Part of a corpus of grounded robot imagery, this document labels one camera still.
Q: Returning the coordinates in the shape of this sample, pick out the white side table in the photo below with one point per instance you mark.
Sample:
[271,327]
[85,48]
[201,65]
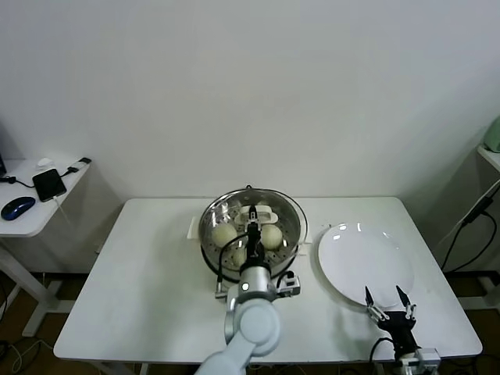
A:
[35,226]

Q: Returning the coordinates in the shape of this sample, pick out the white round plate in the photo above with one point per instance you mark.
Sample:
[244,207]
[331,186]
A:
[363,261]

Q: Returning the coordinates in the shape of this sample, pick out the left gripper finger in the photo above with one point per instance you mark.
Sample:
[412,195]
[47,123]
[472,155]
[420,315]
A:
[254,214]
[254,227]

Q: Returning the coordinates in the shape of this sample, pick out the small white case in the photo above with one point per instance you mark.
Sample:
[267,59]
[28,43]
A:
[44,162]

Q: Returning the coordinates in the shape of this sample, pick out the steel steamer basket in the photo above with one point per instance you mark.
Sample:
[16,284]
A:
[287,218]

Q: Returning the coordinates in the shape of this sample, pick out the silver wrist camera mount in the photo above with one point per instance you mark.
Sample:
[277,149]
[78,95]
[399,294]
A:
[289,287]
[423,359]

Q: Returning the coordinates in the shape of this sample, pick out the white steamed baozi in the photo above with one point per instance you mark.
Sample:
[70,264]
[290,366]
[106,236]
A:
[224,235]
[272,236]
[237,257]

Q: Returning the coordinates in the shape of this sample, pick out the black power adapter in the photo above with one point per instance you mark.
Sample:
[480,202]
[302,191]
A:
[478,209]

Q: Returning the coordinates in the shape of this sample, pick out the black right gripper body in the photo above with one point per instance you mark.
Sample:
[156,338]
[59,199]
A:
[400,328]

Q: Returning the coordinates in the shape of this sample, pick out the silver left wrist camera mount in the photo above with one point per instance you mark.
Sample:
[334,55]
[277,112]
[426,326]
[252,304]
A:
[289,287]

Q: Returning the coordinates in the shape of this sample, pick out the green appliance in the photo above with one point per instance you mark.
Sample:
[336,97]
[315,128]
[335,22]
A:
[494,136]

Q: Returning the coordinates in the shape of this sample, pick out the black smartphone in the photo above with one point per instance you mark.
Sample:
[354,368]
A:
[48,184]

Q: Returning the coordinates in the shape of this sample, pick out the dark monitor edge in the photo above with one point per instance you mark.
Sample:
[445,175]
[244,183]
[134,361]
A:
[2,156]

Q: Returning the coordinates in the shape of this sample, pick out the white shelf unit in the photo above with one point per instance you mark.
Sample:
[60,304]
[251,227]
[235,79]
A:
[490,156]

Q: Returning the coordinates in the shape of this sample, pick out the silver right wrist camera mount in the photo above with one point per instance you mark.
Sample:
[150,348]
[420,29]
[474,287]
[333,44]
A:
[423,359]

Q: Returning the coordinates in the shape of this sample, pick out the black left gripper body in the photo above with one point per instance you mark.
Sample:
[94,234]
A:
[254,250]

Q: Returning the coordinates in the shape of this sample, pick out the glass pot lid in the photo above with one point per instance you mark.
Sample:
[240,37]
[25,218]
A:
[269,214]

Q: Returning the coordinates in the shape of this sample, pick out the dark furniture base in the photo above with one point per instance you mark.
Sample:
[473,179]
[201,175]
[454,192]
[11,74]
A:
[480,289]

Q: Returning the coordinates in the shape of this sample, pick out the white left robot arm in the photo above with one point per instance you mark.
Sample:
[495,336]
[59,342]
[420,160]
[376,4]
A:
[254,324]

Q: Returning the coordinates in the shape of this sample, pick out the blue computer mouse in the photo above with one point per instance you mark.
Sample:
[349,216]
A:
[17,207]

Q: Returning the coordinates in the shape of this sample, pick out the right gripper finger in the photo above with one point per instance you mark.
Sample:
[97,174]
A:
[371,304]
[404,302]

